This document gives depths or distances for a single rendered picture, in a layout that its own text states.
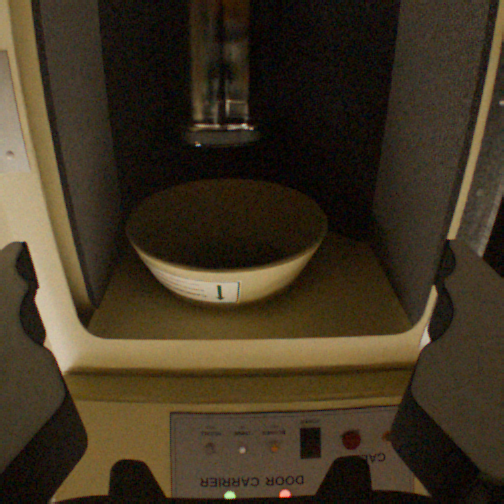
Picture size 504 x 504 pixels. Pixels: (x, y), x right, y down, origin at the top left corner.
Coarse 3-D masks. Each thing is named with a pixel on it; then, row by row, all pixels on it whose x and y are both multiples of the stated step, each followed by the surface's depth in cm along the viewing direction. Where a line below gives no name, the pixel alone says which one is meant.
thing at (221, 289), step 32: (160, 192) 39; (192, 192) 41; (224, 192) 42; (256, 192) 42; (288, 192) 40; (128, 224) 33; (160, 224) 38; (192, 224) 41; (224, 224) 43; (256, 224) 42; (288, 224) 40; (320, 224) 34; (160, 256) 37; (288, 256) 39; (192, 288) 30; (224, 288) 29; (256, 288) 30; (288, 288) 35
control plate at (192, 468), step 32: (192, 416) 29; (224, 416) 29; (256, 416) 29; (288, 416) 29; (320, 416) 29; (352, 416) 29; (384, 416) 29; (192, 448) 28; (224, 448) 28; (256, 448) 28; (288, 448) 28; (384, 448) 29; (192, 480) 28; (224, 480) 28; (256, 480) 28; (288, 480) 28; (320, 480) 28; (384, 480) 28
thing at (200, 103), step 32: (160, 0) 25; (192, 0) 23; (224, 0) 23; (256, 0) 23; (160, 32) 26; (192, 32) 24; (224, 32) 24; (256, 32) 24; (192, 64) 25; (224, 64) 25; (256, 64) 26; (192, 96) 26; (224, 96) 26; (256, 96) 27; (192, 128) 27; (224, 128) 26; (256, 128) 27
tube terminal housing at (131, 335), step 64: (0, 0) 17; (0, 192) 22; (64, 256) 28; (128, 256) 38; (192, 256) 42; (256, 256) 43; (320, 256) 39; (64, 320) 28; (128, 320) 31; (192, 320) 31; (256, 320) 31; (320, 320) 31; (384, 320) 31
